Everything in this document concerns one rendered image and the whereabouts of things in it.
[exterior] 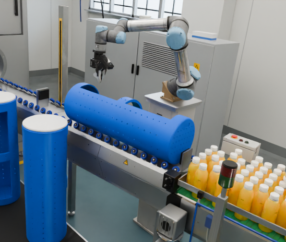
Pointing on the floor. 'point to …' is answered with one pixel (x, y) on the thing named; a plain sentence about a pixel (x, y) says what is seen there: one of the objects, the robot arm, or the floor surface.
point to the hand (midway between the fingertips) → (100, 81)
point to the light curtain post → (63, 52)
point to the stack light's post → (218, 219)
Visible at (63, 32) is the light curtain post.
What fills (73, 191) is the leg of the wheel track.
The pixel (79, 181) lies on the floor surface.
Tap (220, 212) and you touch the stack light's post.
